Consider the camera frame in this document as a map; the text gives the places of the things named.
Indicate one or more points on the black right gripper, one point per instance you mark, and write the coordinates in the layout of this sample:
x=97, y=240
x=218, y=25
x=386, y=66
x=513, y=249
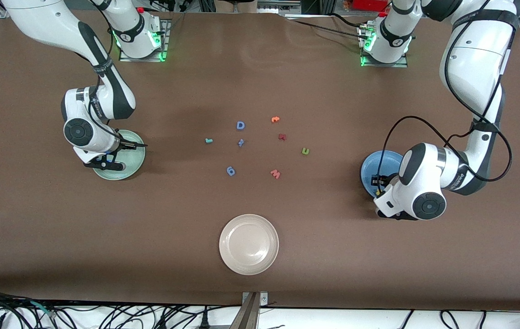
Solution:
x=114, y=155

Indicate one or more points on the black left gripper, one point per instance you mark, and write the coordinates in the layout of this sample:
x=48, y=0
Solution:
x=382, y=182

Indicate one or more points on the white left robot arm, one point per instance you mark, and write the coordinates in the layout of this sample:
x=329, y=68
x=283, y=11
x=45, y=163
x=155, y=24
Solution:
x=474, y=55

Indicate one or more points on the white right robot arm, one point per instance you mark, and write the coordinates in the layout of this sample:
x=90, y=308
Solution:
x=45, y=23

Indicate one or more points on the pale green plate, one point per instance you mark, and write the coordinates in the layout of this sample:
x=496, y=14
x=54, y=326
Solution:
x=131, y=160

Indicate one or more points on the blue plate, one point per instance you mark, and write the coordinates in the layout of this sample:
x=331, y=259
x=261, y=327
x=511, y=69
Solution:
x=378, y=160

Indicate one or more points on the brown table cover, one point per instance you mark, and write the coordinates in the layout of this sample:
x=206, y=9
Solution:
x=150, y=228

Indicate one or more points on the blue foam digit 9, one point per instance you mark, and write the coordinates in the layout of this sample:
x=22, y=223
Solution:
x=230, y=171

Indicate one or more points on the pink foam letter W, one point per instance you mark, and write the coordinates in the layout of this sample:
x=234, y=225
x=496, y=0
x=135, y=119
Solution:
x=275, y=173

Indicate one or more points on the blue foam letter D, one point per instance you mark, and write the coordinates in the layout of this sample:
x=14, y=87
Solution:
x=240, y=125

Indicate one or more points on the beige plate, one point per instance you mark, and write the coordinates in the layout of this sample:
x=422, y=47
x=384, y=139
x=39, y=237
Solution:
x=249, y=244

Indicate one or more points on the aluminium profile post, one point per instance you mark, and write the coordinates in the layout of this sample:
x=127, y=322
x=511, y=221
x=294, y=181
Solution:
x=248, y=310

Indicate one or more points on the grey metal frame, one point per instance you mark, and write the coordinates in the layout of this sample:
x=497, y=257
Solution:
x=278, y=7

